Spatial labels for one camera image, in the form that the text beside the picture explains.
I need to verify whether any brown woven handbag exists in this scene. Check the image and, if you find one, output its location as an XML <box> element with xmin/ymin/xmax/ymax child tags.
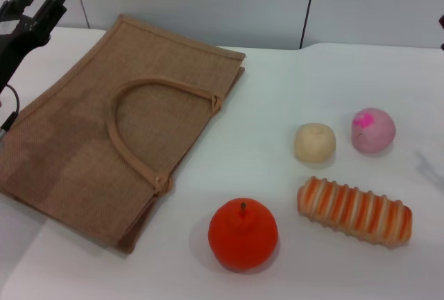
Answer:
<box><xmin>0</xmin><ymin>13</ymin><xmax>248</xmax><ymax>256</ymax></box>

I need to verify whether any pink round bun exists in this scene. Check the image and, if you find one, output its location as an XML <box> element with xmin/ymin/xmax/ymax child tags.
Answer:
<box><xmin>351</xmin><ymin>107</ymin><xmax>397</xmax><ymax>155</ymax></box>

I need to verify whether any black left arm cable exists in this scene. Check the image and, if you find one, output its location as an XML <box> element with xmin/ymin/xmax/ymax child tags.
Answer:
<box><xmin>0</xmin><ymin>83</ymin><xmax>21</xmax><ymax>141</ymax></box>

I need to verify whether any cream round bun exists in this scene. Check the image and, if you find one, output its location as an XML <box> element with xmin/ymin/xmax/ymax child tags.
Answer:
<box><xmin>293</xmin><ymin>122</ymin><xmax>336</xmax><ymax>165</ymax></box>

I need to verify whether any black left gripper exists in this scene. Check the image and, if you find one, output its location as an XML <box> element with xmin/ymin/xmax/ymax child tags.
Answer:
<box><xmin>0</xmin><ymin>0</ymin><xmax>69</xmax><ymax>93</ymax></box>

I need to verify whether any orange striped long bread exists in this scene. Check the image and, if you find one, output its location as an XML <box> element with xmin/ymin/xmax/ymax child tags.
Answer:
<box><xmin>297</xmin><ymin>176</ymin><xmax>414</xmax><ymax>249</ymax></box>

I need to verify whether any orange toy fruit with stem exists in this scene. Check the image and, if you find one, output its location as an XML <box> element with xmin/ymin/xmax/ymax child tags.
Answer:
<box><xmin>207</xmin><ymin>197</ymin><xmax>280</xmax><ymax>273</ymax></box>

